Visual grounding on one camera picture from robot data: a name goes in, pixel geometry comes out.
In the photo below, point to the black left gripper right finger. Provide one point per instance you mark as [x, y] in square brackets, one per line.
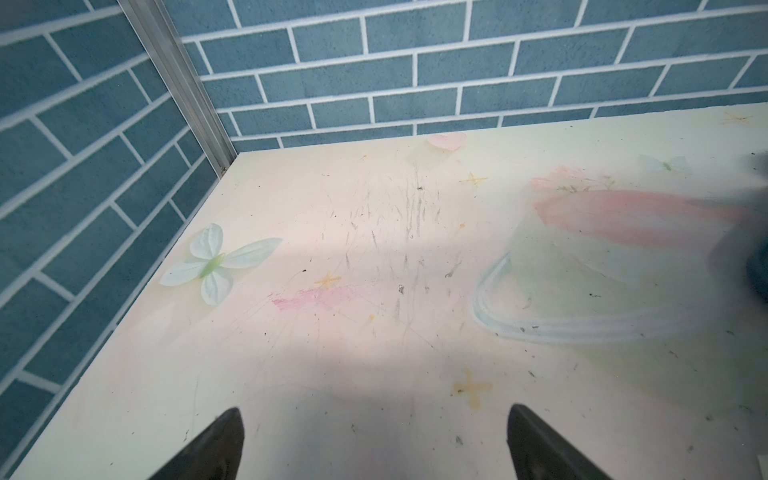
[539, 452]

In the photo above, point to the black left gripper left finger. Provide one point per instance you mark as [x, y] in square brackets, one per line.
[214, 454]

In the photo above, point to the aluminium corner post left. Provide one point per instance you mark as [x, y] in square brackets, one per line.
[153, 26]

